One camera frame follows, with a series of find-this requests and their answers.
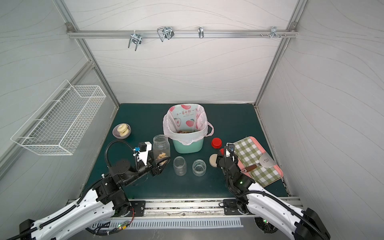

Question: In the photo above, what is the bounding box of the small spatula wooden handle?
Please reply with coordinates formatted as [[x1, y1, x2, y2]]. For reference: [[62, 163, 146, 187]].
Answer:
[[241, 152, 276, 174]]

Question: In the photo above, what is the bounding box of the white vent strip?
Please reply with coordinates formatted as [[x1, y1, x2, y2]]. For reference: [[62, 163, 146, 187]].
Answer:
[[89, 218, 244, 231]]

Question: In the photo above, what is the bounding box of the aluminium crossbar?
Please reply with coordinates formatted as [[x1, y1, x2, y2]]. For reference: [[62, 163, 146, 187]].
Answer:
[[67, 29, 299, 39]]

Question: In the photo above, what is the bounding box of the beige lid glass peanut jar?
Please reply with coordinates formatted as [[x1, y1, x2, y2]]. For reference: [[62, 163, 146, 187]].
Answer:
[[192, 160, 207, 177]]

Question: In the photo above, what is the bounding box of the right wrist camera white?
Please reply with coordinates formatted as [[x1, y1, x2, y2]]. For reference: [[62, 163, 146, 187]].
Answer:
[[224, 144, 235, 159]]

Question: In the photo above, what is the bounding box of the metal bracket clamp right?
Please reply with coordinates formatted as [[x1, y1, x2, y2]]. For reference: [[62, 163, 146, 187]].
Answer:
[[260, 27, 287, 39]]

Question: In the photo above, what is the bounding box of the pink tray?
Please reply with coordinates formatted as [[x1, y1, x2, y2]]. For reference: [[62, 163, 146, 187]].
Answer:
[[230, 136, 284, 188]]

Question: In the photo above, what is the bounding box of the metal u-bolt clamp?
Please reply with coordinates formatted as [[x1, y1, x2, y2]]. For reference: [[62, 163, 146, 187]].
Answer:
[[128, 33, 142, 51]]

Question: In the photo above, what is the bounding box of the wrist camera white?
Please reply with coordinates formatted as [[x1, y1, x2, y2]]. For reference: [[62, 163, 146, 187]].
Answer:
[[224, 144, 235, 159], [134, 142, 152, 166]]

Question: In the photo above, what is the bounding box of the metal hook clamp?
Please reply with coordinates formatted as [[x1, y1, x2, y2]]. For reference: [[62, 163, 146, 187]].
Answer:
[[157, 26, 175, 42]]

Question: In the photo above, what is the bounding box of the white wire basket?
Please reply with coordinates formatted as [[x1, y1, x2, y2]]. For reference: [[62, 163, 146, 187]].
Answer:
[[11, 80, 106, 156]]

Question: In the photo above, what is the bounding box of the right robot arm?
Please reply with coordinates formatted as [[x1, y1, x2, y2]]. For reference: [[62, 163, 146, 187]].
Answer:
[[216, 144, 331, 240]]

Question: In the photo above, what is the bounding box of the grey bowl with buns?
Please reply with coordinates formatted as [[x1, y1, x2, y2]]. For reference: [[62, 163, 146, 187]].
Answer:
[[112, 123, 132, 140]]

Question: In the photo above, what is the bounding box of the red lid peanut jar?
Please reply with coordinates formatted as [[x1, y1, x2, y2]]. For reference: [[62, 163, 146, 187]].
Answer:
[[173, 156, 187, 177], [153, 135, 171, 160]]

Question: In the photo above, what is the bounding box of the green checkered cloth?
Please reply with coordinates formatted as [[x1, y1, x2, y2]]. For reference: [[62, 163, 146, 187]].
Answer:
[[233, 137, 283, 187]]

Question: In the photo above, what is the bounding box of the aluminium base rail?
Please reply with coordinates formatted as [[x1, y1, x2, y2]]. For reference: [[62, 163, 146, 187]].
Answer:
[[130, 198, 245, 220]]

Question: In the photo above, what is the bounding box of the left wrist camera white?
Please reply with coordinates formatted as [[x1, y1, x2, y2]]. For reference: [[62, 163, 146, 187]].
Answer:
[[134, 142, 152, 166]]

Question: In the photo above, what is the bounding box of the small metal ring clamp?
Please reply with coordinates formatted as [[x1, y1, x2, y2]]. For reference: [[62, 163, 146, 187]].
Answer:
[[198, 27, 204, 39]]

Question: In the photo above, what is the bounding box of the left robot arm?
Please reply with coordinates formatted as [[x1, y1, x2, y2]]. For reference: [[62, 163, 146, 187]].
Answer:
[[13, 140, 170, 240]]

